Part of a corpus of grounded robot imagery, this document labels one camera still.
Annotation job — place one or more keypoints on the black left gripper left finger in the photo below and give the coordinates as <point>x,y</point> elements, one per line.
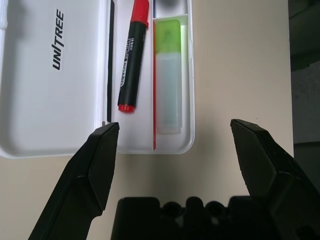
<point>82,180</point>

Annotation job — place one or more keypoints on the green capped translucent highlighter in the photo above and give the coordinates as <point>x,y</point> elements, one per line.
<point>168,75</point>

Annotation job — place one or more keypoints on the black red whiteboard marker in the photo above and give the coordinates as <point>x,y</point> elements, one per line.
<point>132,62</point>

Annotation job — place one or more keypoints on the white plastic pencil case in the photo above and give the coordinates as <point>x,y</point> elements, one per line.
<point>37,100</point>

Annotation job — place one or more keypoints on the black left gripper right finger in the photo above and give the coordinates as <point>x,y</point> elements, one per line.
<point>270,165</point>

